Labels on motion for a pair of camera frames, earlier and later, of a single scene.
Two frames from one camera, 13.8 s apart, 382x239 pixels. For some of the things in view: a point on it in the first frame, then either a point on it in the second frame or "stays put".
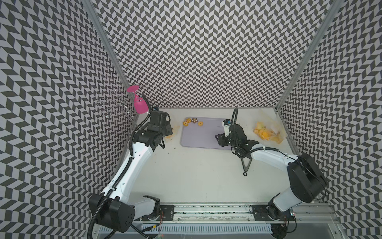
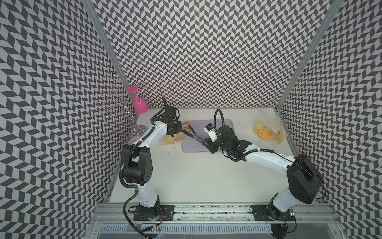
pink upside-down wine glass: (141, 106) stays put
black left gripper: (168, 130) to (179, 128)
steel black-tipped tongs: (245, 168) to (193, 135)
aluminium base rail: (308, 215) stays put
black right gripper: (220, 140) to (210, 145)
